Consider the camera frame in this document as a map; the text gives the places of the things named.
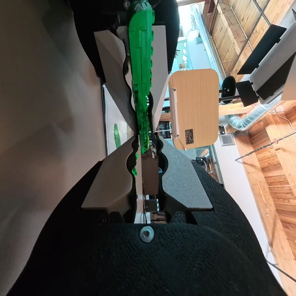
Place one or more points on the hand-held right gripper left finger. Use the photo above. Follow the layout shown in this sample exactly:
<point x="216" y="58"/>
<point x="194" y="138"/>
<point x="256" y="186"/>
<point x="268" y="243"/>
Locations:
<point x="106" y="185"/>

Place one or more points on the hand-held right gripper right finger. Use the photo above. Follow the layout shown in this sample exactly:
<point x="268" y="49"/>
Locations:
<point x="185" y="185"/>

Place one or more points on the white wall vent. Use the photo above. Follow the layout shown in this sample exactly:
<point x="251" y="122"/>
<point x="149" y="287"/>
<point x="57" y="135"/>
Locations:
<point x="227" y="140"/>

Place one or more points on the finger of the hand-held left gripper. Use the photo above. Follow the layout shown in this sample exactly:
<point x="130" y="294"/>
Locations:
<point x="113" y="64"/>
<point x="160" y="57"/>

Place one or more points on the large tan wooden board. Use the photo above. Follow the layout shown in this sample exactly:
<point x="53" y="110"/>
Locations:
<point x="196" y="108"/>

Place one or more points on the white instruction booklet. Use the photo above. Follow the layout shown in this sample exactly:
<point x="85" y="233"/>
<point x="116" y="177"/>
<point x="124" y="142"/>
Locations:
<point x="113" y="120"/>

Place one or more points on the grey desk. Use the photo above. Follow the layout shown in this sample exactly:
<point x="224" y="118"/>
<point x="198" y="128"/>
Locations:
<point x="46" y="115"/>

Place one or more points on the silver air duct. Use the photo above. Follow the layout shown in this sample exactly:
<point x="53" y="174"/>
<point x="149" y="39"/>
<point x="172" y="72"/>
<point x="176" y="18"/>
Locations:
<point x="205" y="41"/>
<point x="254" y="115"/>

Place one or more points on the green brick leaf build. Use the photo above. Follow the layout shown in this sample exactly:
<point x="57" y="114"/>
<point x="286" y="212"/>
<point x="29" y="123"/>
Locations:
<point x="140" y="69"/>

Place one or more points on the dark brown box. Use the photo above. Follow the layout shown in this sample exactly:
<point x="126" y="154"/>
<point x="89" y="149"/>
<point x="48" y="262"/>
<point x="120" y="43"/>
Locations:
<point x="149" y="175"/>

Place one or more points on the cluster of small green bricks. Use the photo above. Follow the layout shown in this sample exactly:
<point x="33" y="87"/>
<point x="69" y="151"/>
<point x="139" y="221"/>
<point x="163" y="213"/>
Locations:
<point x="134" y="170"/>

